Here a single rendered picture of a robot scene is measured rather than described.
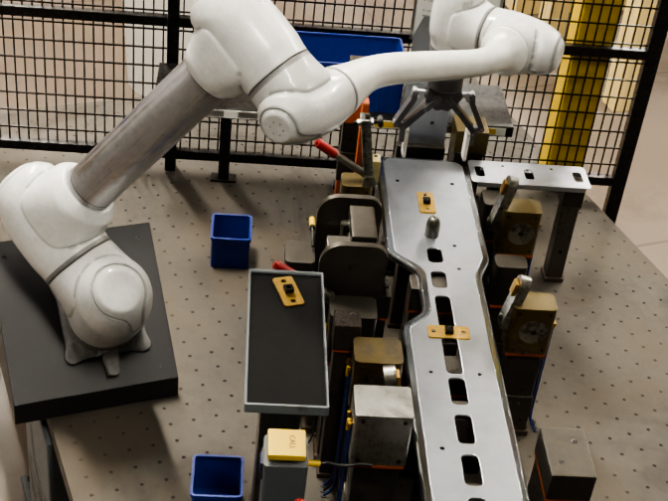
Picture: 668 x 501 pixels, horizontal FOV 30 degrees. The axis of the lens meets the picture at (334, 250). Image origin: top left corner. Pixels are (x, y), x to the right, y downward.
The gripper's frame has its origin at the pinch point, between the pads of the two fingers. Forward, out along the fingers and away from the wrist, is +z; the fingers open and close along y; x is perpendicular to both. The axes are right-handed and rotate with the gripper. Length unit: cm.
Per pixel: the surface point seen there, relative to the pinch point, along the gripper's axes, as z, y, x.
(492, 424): 14, 5, -72
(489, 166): 13.7, 17.4, 17.9
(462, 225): 13.7, 7.6, -8.1
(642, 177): 114, 120, 182
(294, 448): -2, -32, -97
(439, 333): 13.4, -1.7, -47.3
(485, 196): 15.7, 15.3, 7.6
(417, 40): -14.0, -3.0, 26.7
